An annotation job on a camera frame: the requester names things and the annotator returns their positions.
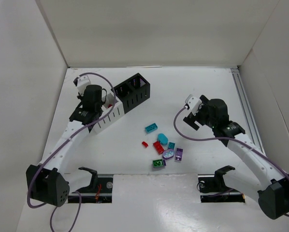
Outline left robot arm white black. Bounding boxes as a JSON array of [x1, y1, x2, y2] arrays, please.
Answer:
[[26, 85, 103, 207]]

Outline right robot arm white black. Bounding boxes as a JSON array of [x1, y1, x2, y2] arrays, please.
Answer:
[[183, 95, 289, 219]]

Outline white slotted double container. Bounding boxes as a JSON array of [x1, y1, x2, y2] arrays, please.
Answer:
[[92, 91, 125, 134]]

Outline black slotted double container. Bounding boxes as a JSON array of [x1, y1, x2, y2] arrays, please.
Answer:
[[114, 73, 150, 114]]

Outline small teal square lego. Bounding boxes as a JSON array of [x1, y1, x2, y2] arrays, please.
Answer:
[[168, 142, 175, 150]]

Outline purple lego brick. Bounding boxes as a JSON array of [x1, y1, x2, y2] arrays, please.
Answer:
[[174, 148, 183, 161]]

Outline teal rounded lego brick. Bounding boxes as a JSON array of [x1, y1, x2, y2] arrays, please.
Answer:
[[157, 133, 169, 146]]

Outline lilac oval paw lego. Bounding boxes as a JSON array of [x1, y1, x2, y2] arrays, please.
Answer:
[[162, 149, 175, 160]]

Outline teal long lego plate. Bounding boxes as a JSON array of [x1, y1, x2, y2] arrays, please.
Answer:
[[144, 123, 158, 134]]

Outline red long lego brick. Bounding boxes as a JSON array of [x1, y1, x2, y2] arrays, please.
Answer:
[[153, 141, 164, 155]]

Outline small red lego piece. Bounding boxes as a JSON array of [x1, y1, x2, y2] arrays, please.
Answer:
[[142, 141, 148, 148]]

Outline green lego on purple plate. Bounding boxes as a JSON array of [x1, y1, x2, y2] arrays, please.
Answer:
[[152, 159, 166, 168]]

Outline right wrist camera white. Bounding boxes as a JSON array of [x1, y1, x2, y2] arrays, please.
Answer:
[[185, 94, 203, 116]]

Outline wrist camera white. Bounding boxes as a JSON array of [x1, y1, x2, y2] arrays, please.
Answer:
[[185, 94, 203, 116], [73, 75, 91, 95]]

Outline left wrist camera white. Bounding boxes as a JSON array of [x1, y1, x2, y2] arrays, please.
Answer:
[[73, 75, 91, 95]]

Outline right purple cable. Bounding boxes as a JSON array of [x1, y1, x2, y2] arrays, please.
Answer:
[[173, 106, 289, 217]]

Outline purple cable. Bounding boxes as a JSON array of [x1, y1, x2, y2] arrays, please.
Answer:
[[173, 106, 289, 217], [26, 72, 117, 232]]

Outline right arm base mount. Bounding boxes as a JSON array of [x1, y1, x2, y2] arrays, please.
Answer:
[[197, 165, 246, 203]]

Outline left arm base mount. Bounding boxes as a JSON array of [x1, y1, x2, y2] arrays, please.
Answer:
[[65, 167, 114, 204]]

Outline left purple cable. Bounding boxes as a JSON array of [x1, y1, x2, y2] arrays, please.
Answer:
[[26, 72, 117, 232]]

